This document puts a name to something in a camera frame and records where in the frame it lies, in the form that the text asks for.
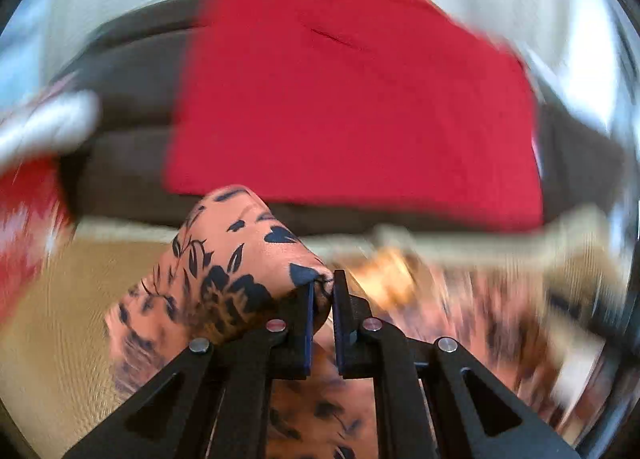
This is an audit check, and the window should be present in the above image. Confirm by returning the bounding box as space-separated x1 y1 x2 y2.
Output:
0 0 53 112

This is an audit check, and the red white patterned cloth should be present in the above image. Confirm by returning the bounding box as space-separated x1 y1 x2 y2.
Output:
0 159 72 326

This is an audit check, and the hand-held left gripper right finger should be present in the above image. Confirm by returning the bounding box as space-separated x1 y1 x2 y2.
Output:
332 269 582 459

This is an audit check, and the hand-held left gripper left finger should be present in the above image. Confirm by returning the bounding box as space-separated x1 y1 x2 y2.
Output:
62 281 317 459

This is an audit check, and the beige woven mat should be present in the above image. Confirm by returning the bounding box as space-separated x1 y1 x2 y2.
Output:
0 206 636 446

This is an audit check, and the dark brown sofa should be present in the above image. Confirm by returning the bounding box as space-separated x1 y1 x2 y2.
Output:
55 0 632 241

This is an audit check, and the red blanket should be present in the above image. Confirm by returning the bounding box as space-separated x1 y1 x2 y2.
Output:
162 0 547 235

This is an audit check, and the orange floral garment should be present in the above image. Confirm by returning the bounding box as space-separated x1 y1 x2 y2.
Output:
102 184 621 459

